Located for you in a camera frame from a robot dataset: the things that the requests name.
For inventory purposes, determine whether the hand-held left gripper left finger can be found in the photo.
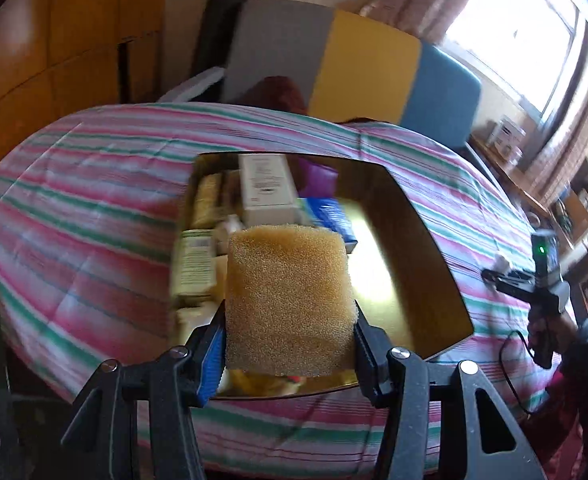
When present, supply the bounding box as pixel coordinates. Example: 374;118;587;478
60;304;227;480

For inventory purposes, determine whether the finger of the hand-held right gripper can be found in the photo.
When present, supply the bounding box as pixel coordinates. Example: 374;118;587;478
481;268;537;297

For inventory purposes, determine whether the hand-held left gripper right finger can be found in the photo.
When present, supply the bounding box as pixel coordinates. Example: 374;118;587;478
351;301;549;480

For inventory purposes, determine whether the gold tin box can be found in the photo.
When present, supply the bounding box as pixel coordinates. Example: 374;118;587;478
171;150;475;401

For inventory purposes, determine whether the yellow sponge block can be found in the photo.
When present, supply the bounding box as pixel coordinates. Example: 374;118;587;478
224;225;361;378

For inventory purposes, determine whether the blue tissue pack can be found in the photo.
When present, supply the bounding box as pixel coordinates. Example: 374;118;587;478
301;197;359;253

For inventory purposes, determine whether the white carton box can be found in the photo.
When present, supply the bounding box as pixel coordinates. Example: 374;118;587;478
237;154;311;228

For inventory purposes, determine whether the purple snack packet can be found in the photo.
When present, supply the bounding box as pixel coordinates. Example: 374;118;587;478
294;157;339;198

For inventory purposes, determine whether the person's right hand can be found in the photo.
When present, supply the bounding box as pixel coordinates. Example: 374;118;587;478
551;311;581;362

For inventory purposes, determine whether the cluttered wooden shelf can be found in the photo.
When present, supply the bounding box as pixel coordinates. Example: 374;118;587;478
548;145;588;266

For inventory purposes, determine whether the wooden side table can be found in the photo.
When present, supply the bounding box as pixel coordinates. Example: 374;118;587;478
468;132;554;221

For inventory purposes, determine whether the white cardboard box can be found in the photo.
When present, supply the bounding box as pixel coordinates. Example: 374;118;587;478
488;116;527;153

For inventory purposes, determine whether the striped tablecloth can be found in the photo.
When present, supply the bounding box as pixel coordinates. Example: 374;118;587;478
0;102;574;461

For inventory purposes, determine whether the window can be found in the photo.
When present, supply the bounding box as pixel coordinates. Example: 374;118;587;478
444;0;588;116

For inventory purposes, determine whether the grey yellow blue sofa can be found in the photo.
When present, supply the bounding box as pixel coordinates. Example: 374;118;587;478
156;0;484;153

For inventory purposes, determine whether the dark red cloth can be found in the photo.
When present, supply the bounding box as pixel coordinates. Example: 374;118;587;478
246;76;309;115

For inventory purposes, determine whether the black rolled mat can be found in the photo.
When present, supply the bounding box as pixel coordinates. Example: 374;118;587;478
194;0;251;86

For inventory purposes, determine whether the wooden wardrobe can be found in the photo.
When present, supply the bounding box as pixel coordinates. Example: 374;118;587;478
0;0;172;171

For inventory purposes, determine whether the black cable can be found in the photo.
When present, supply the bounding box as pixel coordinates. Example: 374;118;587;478
498;330;539;416

